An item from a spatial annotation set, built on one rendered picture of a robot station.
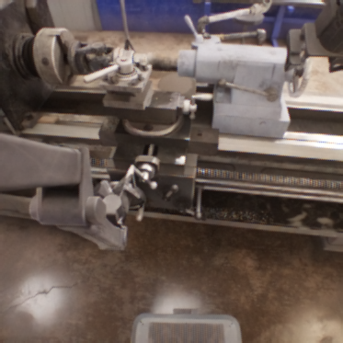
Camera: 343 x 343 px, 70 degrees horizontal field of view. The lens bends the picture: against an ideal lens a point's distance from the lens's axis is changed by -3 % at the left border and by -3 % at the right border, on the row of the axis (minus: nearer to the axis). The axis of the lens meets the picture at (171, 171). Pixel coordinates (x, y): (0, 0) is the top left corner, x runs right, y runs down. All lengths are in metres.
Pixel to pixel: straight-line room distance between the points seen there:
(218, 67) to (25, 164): 0.94
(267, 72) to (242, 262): 1.18
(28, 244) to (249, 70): 1.76
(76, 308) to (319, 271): 1.53
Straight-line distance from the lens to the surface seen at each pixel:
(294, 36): 0.57
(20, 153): 0.29
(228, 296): 1.72
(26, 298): 1.92
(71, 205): 0.43
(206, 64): 1.12
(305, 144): 1.27
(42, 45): 1.29
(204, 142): 1.12
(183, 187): 1.15
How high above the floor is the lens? 1.65
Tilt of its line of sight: 51 degrees down
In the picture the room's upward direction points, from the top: 1 degrees counter-clockwise
